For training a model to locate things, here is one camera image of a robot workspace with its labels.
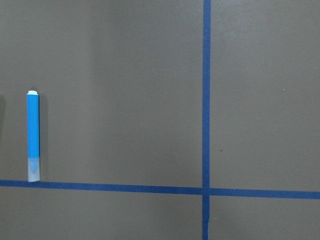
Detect blue highlighter pen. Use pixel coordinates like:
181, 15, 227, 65
26, 90, 40, 182

